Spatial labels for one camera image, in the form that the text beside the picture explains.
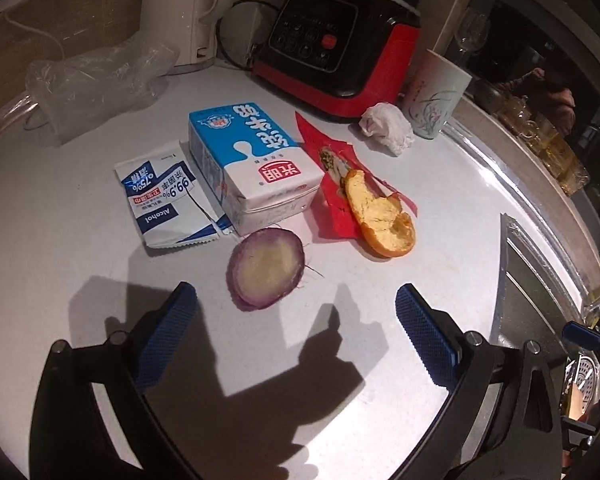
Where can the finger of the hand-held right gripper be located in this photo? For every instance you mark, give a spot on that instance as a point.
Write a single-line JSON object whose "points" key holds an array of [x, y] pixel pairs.
{"points": [[580, 334]]}

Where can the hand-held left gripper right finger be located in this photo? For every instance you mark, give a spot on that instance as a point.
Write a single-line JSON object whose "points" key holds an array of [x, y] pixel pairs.
{"points": [[430, 330]]}

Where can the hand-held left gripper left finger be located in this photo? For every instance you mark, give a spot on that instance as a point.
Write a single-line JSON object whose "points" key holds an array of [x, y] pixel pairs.
{"points": [[167, 330]]}

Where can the purple root vegetable slice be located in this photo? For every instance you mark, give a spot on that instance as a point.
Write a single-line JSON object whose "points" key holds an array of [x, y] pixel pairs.
{"points": [[267, 267]]}

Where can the metal sink strainer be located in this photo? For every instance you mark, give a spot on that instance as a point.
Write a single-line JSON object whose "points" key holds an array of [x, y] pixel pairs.
{"points": [[586, 371]]}

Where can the stainless steel sink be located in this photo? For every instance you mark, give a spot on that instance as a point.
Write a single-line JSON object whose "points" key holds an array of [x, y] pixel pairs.
{"points": [[530, 300]]}

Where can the orange peel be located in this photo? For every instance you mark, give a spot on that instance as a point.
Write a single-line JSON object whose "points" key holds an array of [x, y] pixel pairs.
{"points": [[380, 225]]}

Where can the blue and white wipes packet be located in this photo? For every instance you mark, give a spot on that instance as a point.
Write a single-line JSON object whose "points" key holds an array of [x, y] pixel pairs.
{"points": [[160, 195]]}

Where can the red snack wrapper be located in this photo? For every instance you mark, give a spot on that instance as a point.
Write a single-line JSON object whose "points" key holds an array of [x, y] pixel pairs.
{"points": [[330, 210]]}

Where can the blue and white milk carton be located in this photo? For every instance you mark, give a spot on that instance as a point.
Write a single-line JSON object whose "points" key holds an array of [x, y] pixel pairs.
{"points": [[260, 160]]}

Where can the crumpled white tissue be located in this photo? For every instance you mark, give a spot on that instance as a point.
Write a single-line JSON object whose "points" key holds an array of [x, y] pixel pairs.
{"points": [[385, 125]]}

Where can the white cup with flower print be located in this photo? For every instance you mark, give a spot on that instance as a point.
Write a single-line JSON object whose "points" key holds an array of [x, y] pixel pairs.
{"points": [[435, 95]]}

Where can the clear plastic bag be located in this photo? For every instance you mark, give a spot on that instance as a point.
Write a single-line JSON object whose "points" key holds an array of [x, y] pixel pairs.
{"points": [[95, 90]]}

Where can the wine glass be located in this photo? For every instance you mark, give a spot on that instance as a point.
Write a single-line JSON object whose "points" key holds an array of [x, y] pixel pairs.
{"points": [[472, 27]]}

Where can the white electric kettle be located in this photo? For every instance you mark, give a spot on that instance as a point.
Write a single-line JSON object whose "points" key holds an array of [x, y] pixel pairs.
{"points": [[180, 10]]}

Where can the red and black blender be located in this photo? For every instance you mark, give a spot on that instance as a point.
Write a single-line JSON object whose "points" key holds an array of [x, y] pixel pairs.
{"points": [[310, 30]]}

